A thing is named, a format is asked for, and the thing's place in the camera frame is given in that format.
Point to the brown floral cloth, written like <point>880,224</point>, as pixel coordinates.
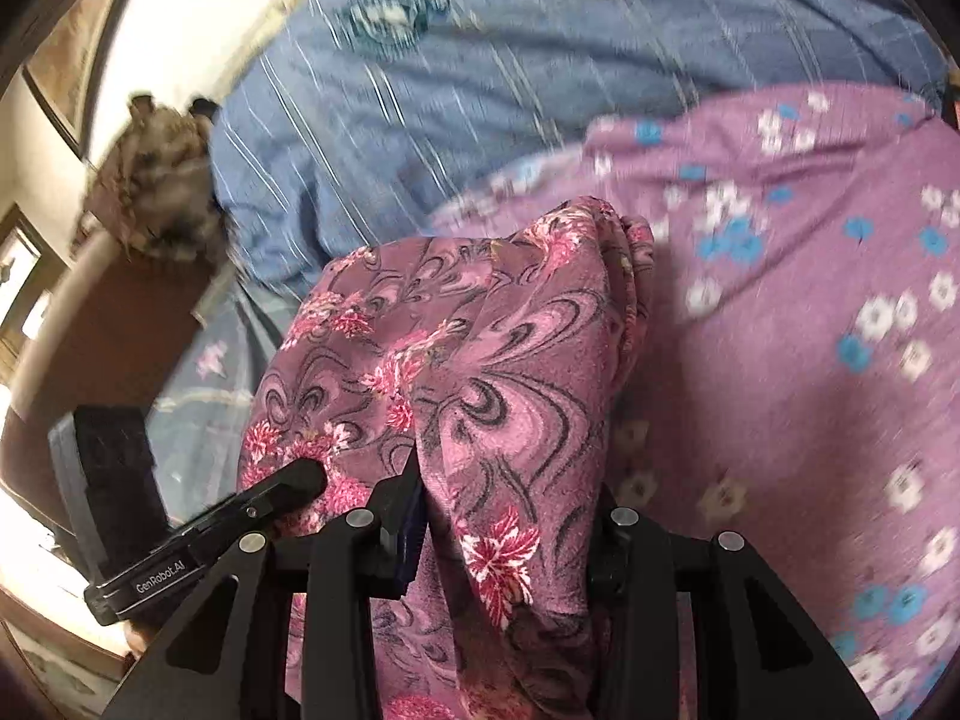
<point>157,180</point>

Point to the grey star print sheet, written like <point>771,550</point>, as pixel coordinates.
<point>217,375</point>

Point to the framed wall picture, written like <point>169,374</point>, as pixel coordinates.
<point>67,67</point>

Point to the wooden framed window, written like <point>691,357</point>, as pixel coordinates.
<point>26,292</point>

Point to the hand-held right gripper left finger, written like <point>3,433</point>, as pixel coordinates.
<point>407,532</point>

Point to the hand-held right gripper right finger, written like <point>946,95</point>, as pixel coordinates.
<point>626,540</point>

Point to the maroon pink floral garment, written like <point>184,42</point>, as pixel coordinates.
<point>487,360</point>

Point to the dark cloth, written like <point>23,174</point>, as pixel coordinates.
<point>204,108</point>

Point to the blue plaid quilt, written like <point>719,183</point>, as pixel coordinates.
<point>570,67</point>

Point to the purple flower print blanket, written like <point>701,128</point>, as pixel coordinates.
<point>787,390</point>

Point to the brown wooden headboard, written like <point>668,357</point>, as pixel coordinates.
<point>97,337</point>

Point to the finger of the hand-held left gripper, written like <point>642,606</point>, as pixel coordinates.
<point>289,481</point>

